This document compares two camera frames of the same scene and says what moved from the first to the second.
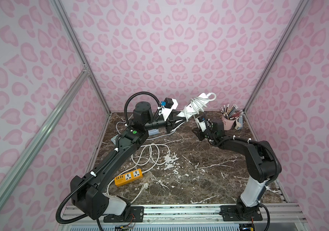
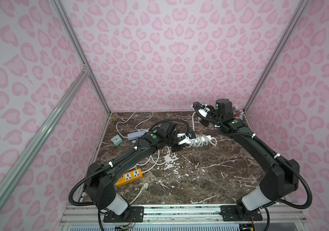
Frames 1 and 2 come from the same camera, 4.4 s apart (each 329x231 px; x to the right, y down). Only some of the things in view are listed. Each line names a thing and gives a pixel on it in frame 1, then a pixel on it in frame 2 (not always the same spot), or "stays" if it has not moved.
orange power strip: [128, 177] stays
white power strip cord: [196, 106] to [201, 140]
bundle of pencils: [230, 113] stays
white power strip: [192, 107] to [184, 140]
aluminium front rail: [191, 214] stays
